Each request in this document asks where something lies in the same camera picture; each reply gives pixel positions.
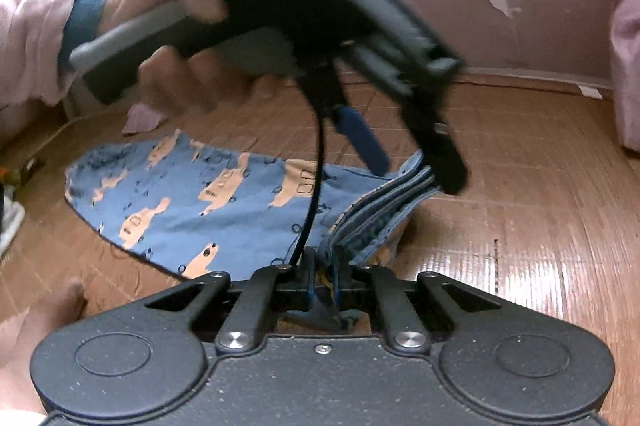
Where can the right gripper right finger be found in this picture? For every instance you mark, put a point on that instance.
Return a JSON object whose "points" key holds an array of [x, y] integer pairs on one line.
{"points": [[409, 316]]}

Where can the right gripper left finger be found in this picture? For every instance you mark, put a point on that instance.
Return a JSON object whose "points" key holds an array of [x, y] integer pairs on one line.
{"points": [[237, 316]]}

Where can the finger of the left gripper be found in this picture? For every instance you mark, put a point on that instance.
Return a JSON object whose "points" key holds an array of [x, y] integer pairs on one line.
{"points": [[350, 123], [433, 137]]}

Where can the blue orange patterned pants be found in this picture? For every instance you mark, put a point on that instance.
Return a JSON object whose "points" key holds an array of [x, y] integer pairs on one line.
{"points": [[190, 208]]}

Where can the left forearm pink sleeve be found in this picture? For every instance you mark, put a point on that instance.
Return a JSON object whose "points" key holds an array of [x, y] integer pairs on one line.
{"points": [[37, 37]]}

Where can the person's right hand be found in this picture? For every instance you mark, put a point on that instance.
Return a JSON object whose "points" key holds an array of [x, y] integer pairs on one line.
{"points": [[20, 335]]}

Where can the pink curtain right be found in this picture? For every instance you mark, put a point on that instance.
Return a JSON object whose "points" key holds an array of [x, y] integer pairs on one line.
{"points": [[625, 71]]}

